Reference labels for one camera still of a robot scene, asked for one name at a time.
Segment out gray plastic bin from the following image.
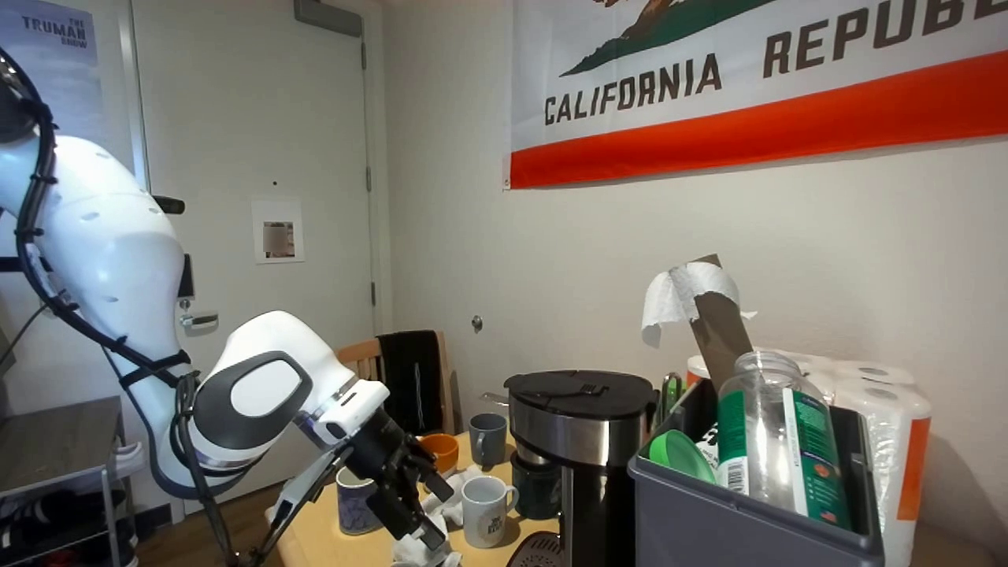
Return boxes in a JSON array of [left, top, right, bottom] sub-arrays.
[[628, 404, 889, 567]]

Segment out silver door handle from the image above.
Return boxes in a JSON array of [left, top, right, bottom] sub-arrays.
[[178, 308, 225, 339]]

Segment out gray mug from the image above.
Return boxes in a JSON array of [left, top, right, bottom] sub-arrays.
[[465, 410, 509, 473]]

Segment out green packet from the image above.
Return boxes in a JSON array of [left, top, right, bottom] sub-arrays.
[[642, 424, 726, 488]]

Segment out small portrait photo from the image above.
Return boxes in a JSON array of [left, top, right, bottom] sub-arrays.
[[249, 197, 307, 267]]

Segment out black panel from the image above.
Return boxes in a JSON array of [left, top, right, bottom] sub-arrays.
[[376, 329, 452, 438]]

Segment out white wall poster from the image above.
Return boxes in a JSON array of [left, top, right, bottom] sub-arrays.
[[0, 0, 107, 151]]

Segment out green pens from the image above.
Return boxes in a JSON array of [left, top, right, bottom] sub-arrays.
[[656, 373, 687, 435]]

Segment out light wooden chair back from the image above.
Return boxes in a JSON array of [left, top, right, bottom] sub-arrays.
[[335, 336, 385, 385]]

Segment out California Republic flag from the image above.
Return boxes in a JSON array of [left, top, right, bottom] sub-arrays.
[[506, 0, 1008, 193]]

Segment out silver black coffeemaker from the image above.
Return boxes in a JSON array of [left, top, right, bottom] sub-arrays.
[[500, 368, 660, 567]]

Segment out dark green mug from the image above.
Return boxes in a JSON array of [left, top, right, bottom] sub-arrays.
[[509, 449, 560, 522]]

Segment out clear bottle green label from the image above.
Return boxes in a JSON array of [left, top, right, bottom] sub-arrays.
[[716, 351, 853, 528]]

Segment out orange mug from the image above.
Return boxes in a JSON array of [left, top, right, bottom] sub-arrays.
[[417, 433, 463, 475]]

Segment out bluish mug white rim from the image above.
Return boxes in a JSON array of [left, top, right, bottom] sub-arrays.
[[335, 465, 385, 536]]

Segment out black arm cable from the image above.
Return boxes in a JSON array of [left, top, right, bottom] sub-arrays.
[[0, 51, 277, 567]]

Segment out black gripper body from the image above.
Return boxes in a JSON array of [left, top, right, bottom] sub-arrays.
[[344, 410, 458, 512]]

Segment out small white mug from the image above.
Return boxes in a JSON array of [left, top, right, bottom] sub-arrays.
[[459, 473, 520, 552]]

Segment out metal cart table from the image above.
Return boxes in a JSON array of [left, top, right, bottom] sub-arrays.
[[0, 393, 142, 567]]

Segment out cardboard tube with paper towel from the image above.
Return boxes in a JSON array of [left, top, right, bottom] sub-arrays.
[[641, 253, 759, 393]]

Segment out white door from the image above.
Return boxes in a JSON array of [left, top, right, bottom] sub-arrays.
[[128, 0, 385, 512]]

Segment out gray door closer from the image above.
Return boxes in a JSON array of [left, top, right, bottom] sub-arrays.
[[293, 0, 368, 42]]

